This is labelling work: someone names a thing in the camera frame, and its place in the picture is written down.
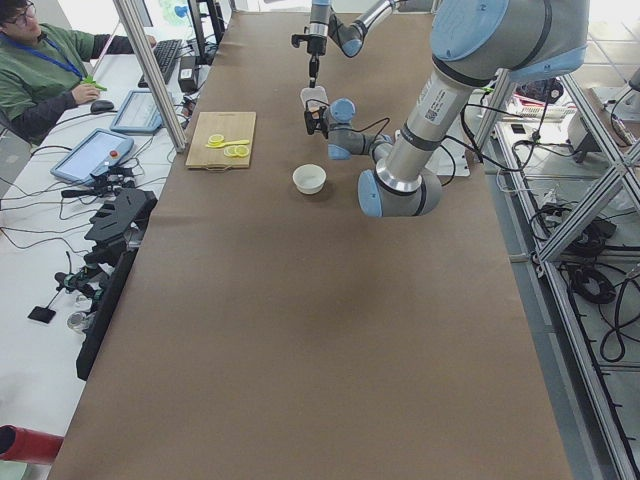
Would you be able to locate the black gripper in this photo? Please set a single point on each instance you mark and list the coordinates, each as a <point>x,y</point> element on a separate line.
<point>316,46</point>
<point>314,120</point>

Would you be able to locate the clear plastic egg box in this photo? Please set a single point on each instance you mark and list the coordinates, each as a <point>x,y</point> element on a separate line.
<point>310,96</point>

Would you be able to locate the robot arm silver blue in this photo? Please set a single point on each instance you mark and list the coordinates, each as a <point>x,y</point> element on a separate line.
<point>470,41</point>
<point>324,24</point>

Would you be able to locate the white round bowl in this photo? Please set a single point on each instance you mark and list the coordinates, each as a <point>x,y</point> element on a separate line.
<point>309,179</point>

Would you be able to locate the yellow plastic knife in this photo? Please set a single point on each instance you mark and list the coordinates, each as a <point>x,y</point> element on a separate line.
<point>223,144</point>

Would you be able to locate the wooden cutting board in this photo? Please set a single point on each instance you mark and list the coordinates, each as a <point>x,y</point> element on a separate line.
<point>233,126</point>

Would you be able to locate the lemon slice mid board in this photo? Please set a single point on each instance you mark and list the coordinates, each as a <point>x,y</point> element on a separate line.
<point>215,139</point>

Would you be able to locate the black keyboard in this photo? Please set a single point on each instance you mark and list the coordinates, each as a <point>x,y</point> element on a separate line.
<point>166,53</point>

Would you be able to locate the black computer mouse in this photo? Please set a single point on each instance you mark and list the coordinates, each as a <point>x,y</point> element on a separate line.
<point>101,106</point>

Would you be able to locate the upper blue teach pendant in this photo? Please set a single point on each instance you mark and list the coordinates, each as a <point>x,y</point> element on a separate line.
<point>93,156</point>

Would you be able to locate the person in green shirt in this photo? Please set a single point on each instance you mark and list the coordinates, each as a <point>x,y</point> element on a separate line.
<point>43,69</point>

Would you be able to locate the black small pad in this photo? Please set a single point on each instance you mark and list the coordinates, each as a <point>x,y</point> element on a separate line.
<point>41,314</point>

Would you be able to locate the red cylinder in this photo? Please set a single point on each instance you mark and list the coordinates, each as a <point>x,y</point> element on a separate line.
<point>29,446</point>

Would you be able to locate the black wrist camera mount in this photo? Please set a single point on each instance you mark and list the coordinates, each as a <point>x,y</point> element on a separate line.
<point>298,39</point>

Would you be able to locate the lemon slice near handle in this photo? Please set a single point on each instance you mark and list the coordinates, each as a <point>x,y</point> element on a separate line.
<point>236,151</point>

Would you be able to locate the white pedestal column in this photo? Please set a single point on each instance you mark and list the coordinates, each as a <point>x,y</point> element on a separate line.
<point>449,160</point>

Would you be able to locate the aluminium frame post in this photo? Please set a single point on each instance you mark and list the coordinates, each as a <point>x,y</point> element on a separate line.
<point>132,23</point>

